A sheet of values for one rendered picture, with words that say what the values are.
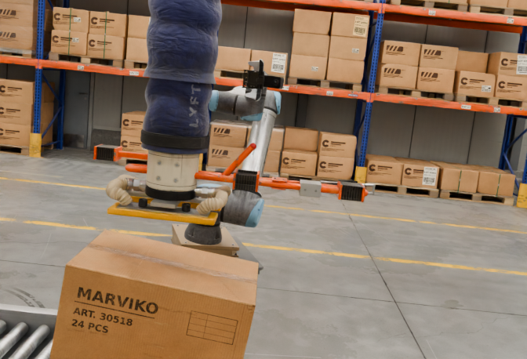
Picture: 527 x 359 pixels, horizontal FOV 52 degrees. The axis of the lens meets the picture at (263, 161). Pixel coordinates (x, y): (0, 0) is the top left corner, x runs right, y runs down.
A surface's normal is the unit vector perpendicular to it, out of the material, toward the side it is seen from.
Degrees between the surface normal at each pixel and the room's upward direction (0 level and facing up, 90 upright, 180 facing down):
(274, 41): 90
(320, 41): 88
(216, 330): 90
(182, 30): 73
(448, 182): 91
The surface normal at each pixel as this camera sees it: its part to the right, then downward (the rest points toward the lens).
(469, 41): -0.03, 0.14
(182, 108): 0.45, -0.10
